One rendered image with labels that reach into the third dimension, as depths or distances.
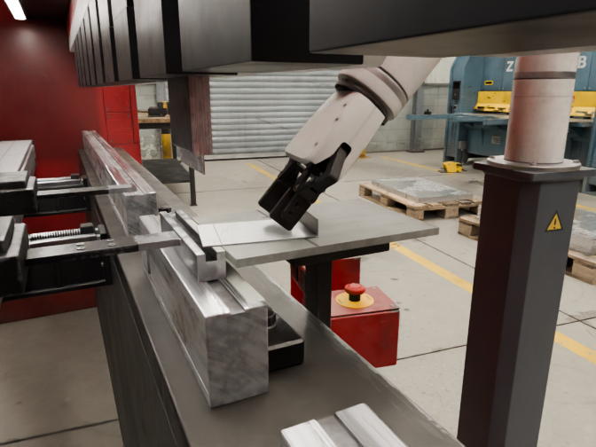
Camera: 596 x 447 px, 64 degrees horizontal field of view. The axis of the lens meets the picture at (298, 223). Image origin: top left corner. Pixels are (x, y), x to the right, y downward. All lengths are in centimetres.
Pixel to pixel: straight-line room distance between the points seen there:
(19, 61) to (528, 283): 232
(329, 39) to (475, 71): 805
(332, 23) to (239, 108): 819
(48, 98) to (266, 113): 612
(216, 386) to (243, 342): 5
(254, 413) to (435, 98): 971
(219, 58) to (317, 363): 36
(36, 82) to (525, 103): 218
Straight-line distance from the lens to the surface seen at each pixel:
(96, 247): 54
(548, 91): 113
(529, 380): 131
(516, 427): 137
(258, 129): 846
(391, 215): 65
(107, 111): 268
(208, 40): 30
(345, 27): 16
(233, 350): 46
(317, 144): 52
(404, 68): 56
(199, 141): 49
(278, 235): 54
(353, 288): 89
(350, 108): 53
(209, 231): 57
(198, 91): 48
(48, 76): 267
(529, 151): 114
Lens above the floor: 116
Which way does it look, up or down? 16 degrees down
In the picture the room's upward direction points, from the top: straight up
